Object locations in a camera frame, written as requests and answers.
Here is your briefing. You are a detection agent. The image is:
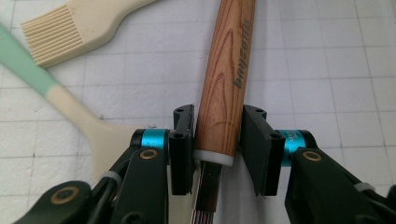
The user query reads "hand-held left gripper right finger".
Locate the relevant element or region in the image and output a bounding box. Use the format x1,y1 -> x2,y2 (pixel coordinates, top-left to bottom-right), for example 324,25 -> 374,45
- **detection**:
238,104 -> 309,198

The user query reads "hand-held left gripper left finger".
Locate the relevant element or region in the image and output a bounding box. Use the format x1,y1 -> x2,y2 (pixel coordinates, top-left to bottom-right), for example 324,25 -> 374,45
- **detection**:
140,104 -> 197,197

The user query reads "wooden-handled metal whisk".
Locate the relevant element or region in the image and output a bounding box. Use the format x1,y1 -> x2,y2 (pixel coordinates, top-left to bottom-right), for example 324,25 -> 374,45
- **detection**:
190,0 -> 257,224

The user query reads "green and beige basting brush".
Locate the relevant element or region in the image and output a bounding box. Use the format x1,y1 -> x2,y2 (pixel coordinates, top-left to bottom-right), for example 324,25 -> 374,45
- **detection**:
21,0 -> 157,69

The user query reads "white foam grid mat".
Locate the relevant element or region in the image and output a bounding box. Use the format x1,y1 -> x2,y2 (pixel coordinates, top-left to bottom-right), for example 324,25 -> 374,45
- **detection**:
0,0 -> 396,224

